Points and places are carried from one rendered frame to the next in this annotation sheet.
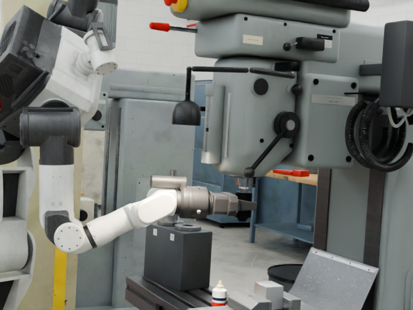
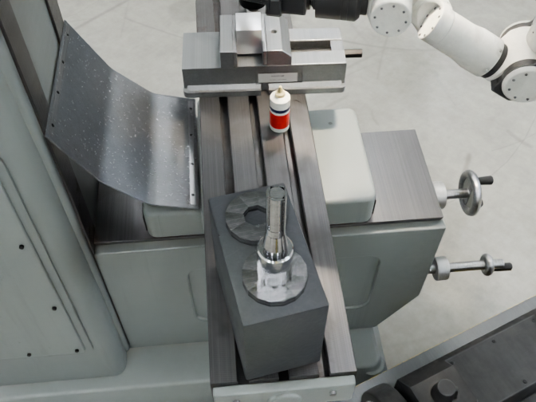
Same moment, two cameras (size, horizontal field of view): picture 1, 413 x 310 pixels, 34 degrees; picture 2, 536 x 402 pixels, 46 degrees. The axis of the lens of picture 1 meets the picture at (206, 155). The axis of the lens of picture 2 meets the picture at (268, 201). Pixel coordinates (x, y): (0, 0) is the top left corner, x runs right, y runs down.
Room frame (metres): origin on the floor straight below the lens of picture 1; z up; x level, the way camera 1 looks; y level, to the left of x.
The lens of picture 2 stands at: (2.73, 0.27, 1.83)
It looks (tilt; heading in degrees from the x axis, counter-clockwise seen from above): 53 degrees down; 203
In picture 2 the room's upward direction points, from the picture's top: straight up
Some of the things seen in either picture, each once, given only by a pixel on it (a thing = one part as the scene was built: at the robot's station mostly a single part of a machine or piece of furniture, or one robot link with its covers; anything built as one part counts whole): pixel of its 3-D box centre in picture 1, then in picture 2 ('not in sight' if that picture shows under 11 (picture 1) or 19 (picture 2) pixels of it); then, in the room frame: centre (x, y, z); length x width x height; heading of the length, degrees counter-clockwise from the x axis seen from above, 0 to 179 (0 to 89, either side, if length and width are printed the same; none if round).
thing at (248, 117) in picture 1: (250, 117); not in sight; (1.89, -0.11, 1.47); 0.21 x 0.19 x 0.32; 28
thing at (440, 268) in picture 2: not in sight; (470, 266); (1.76, 0.42, 0.48); 0.22 x 0.06 x 0.06; 118
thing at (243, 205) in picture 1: (246, 205); not in sight; (1.86, -0.12, 1.23); 0.06 x 0.02 x 0.03; 103
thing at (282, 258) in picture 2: not in sight; (275, 249); (2.32, 0.11, 1.16); 0.05 x 0.05 x 0.01
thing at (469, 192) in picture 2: not in sight; (455, 194); (1.66, 0.33, 0.60); 0.16 x 0.12 x 0.12; 118
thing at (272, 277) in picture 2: (171, 213); (274, 262); (2.32, 0.11, 1.13); 0.05 x 0.05 x 0.05
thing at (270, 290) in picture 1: (268, 295); (248, 33); (1.76, -0.18, 1.01); 0.06 x 0.05 x 0.06; 26
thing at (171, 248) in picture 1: (177, 252); (265, 279); (2.28, 0.08, 1.00); 0.22 x 0.12 x 0.20; 38
